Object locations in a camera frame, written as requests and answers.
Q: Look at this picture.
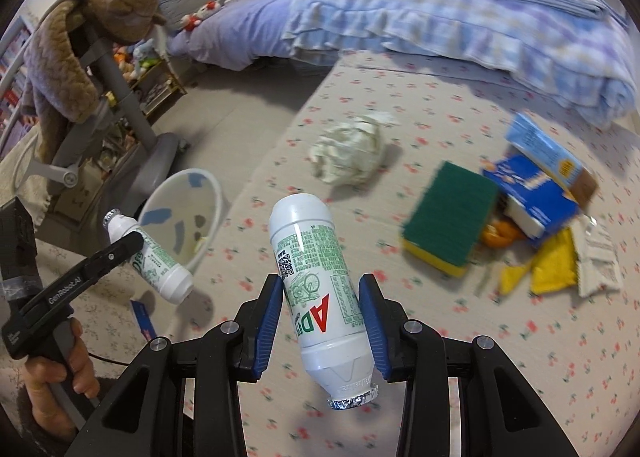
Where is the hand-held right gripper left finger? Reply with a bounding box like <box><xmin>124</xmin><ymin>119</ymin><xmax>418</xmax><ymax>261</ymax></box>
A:
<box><xmin>65</xmin><ymin>273</ymin><xmax>286</xmax><ymax>457</ymax></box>

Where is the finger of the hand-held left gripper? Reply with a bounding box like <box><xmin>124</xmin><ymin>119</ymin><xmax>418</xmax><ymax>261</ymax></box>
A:
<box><xmin>70</xmin><ymin>231</ymin><xmax>145</xmax><ymax>288</ymax></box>

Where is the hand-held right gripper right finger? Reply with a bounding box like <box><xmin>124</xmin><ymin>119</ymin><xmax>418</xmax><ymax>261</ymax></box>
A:
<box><xmin>357</xmin><ymin>273</ymin><xmax>583</xmax><ymax>457</ymax></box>

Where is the small white drink bottle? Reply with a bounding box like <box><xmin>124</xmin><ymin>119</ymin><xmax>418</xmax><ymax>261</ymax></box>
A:
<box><xmin>102</xmin><ymin>208</ymin><xmax>195</xmax><ymax>307</ymax></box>

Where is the large white drink bottle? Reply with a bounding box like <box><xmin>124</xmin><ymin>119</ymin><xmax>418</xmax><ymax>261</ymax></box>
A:
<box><xmin>268</xmin><ymin>193</ymin><xmax>381</xmax><ymax>412</ymax></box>

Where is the white plastic bin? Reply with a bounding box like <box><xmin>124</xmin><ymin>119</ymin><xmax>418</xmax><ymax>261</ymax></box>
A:
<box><xmin>136</xmin><ymin>168</ymin><xmax>225</xmax><ymax>274</ymax></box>

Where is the green and yellow sponge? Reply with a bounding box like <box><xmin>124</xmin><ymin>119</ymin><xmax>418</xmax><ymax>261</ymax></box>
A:
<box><xmin>401</xmin><ymin>160</ymin><xmax>501</xmax><ymax>279</ymax></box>

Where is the yellow foil wrapper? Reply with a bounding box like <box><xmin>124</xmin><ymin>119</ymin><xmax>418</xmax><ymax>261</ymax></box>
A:
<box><xmin>498</xmin><ymin>227</ymin><xmax>581</xmax><ymax>297</ymax></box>

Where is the blue cardboard box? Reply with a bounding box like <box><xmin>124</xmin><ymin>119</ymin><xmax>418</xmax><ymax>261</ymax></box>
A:
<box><xmin>481</xmin><ymin>153</ymin><xmax>581</xmax><ymax>241</ymax></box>

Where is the light blue milk carton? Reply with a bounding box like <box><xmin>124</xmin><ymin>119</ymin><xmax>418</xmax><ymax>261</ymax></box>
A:
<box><xmin>505</xmin><ymin>112</ymin><xmax>599</xmax><ymax>202</ymax></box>

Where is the person's left forearm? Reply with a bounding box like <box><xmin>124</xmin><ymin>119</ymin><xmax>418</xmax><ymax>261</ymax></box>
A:
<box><xmin>15</xmin><ymin>387</ymin><xmax>91</xmax><ymax>457</ymax></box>

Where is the person's left hand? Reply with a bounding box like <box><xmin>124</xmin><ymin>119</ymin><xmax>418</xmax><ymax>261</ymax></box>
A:
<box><xmin>20</xmin><ymin>319</ymin><xmax>103</xmax><ymax>438</ymax></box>

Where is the blue flat box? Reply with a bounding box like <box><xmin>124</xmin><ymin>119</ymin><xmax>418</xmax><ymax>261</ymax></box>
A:
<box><xmin>129</xmin><ymin>299</ymin><xmax>156</xmax><ymax>340</ymax></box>

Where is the cherry print bed sheet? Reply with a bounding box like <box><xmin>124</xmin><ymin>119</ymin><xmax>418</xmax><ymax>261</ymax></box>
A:
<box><xmin>0</xmin><ymin>54</ymin><xmax>640</xmax><ymax>457</ymax></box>

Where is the orange peel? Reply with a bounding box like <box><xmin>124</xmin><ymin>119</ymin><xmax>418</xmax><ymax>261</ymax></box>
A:
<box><xmin>477</xmin><ymin>217</ymin><xmax>526</xmax><ymax>250</ymax></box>

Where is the wooden toy shelf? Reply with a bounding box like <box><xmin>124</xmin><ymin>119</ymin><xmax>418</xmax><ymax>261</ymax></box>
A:
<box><xmin>107</xmin><ymin>37</ymin><xmax>188</xmax><ymax>118</ymax></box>

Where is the crumpled white paper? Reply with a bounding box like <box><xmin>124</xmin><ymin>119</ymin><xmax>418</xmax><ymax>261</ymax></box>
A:
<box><xmin>307</xmin><ymin>112</ymin><xmax>401</xmax><ymax>188</ymax></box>

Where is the bookshelf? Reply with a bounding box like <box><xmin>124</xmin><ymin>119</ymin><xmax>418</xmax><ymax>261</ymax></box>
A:
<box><xmin>0</xmin><ymin>17</ymin><xmax>41</xmax><ymax>138</ymax></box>

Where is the pile of plush toys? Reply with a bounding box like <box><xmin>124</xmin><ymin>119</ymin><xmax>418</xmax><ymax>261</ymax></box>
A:
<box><xmin>112</xmin><ymin>39</ymin><xmax>166</xmax><ymax>82</ymax></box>

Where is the white torn wrapper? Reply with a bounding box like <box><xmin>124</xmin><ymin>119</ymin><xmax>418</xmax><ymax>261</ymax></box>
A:
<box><xmin>570</xmin><ymin>217</ymin><xmax>625</xmax><ymax>299</ymax></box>

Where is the red and white plush toy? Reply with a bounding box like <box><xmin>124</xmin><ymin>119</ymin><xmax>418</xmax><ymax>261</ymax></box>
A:
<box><xmin>180</xmin><ymin>0</ymin><xmax>223</xmax><ymax>32</ymax></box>

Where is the brown plush coat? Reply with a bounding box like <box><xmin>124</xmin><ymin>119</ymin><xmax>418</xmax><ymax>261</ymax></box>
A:
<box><xmin>22</xmin><ymin>0</ymin><xmax>168</xmax><ymax>162</ymax></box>

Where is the blue plaid ruffled blanket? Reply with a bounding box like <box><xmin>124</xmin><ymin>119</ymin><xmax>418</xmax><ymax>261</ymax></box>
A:
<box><xmin>280</xmin><ymin>0</ymin><xmax>637</xmax><ymax>132</ymax></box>

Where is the black cable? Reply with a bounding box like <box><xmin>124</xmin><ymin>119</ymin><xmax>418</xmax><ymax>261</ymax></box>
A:
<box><xmin>87</xmin><ymin>354</ymin><xmax>133</xmax><ymax>367</ymax></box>

